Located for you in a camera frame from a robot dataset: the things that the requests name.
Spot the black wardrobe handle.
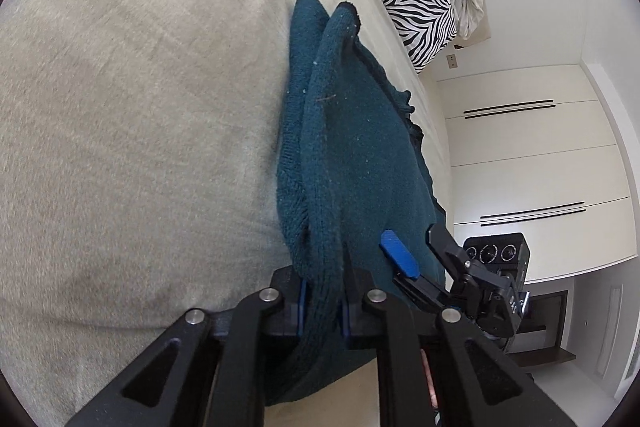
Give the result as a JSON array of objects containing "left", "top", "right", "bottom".
[
  {"left": 480, "top": 202, "right": 586, "bottom": 220},
  {"left": 465, "top": 104, "right": 556, "bottom": 120},
  {"left": 463, "top": 99, "right": 555, "bottom": 114},
  {"left": 482, "top": 208, "right": 587, "bottom": 226}
]

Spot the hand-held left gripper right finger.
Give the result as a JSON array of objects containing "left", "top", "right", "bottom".
[{"left": 340, "top": 270, "right": 574, "bottom": 427}]

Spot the bed with beige sheet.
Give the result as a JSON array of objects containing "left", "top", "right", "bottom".
[{"left": 0, "top": 0, "right": 454, "bottom": 427}]

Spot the teal knit sweater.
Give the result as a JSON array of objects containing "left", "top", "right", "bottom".
[{"left": 275, "top": 0, "right": 449, "bottom": 408}]

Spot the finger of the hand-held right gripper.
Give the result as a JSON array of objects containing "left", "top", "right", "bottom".
[
  {"left": 425, "top": 223, "right": 474, "bottom": 294},
  {"left": 378, "top": 230, "right": 456, "bottom": 310}
]

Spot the white wardrobe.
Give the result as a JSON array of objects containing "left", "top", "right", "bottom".
[{"left": 435, "top": 62, "right": 640, "bottom": 286}]

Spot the beige padded headboard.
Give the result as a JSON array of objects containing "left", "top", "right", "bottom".
[{"left": 454, "top": 7, "right": 494, "bottom": 56}]

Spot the dark wooden cabinet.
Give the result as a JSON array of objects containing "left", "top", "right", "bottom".
[{"left": 510, "top": 289, "right": 580, "bottom": 369}]

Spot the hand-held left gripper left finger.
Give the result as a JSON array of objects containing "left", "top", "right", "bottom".
[{"left": 65, "top": 268, "right": 309, "bottom": 427}]

